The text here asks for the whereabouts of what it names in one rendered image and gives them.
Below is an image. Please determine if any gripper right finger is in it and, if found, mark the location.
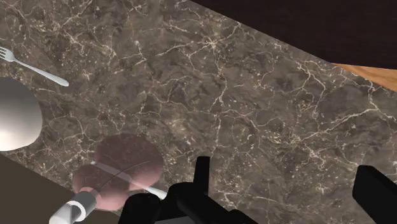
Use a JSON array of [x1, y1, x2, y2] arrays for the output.
[[352, 165, 397, 224]]

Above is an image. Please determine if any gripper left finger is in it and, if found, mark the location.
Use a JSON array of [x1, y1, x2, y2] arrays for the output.
[[118, 156, 259, 224]]

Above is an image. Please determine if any white round bowl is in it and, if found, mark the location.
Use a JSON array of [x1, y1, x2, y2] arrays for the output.
[[0, 76, 43, 152]]

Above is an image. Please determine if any silver fork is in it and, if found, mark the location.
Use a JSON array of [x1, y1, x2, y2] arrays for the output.
[[0, 46, 70, 87]]

